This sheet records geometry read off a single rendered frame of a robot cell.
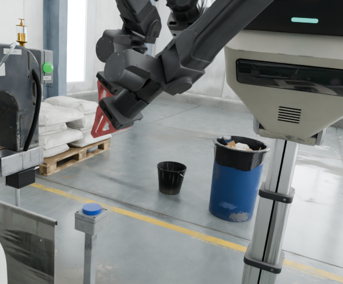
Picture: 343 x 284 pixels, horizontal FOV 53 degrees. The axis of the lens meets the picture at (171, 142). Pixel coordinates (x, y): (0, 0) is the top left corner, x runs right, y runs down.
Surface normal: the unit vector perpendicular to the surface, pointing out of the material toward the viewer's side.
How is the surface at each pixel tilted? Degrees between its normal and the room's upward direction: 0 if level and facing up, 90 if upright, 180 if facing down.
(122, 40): 107
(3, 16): 90
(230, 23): 139
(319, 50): 40
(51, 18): 90
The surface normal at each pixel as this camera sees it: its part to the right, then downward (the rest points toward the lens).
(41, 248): -0.40, 0.21
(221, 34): 0.15, 0.91
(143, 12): 0.74, 0.53
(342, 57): -0.18, -0.60
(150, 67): 0.77, -0.36
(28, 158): 0.91, 0.19
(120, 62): -0.61, -0.18
